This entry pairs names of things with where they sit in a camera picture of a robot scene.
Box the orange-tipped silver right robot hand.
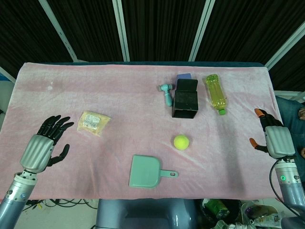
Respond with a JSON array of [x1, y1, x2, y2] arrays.
[[249, 108, 297, 159]]

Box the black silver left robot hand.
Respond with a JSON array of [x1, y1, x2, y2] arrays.
[[19, 114, 75, 174]]

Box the yellow-green tennis ball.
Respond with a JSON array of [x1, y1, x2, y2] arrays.
[[173, 135, 190, 150]]

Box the open black box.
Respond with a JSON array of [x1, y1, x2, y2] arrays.
[[171, 79, 199, 119]]

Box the person's blue jeans leg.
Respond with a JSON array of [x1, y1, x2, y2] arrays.
[[275, 94, 305, 155]]

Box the yellow snack packet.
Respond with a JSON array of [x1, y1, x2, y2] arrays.
[[76, 110, 112, 137]]

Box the clear plastic bag with clutter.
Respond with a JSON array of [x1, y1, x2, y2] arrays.
[[240, 202, 285, 229]]

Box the yellow drink bottle green cap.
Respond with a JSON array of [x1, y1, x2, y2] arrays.
[[205, 74, 227, 115]]

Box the black trash bag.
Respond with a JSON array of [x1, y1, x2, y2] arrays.
[[201, 198, 242, 229]]

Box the pink fleece table cloth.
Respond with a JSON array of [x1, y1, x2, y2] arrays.
[[0, 62, 285, 200]]

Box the mint green plastic dustpan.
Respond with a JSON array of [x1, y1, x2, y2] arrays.
[[129, 154, 179, 189]]

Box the teal toy hammer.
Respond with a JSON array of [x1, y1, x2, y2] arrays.
[[159, 83, 176, 107]]

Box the grey robot torso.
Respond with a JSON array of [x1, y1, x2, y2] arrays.
[[95, 198, 197, 229]]

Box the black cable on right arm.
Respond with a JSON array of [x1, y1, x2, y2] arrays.
[[269, 156, 297, 210]]

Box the black floor cables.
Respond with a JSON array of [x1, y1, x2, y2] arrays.
[[23, 198, 99, 211]]

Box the white frame post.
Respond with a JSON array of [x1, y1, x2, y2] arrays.
[[112, 0, 131, 62], [38, 0, 78, 62], [188, 0, 216, 62], [264, 27, 305, 69]]

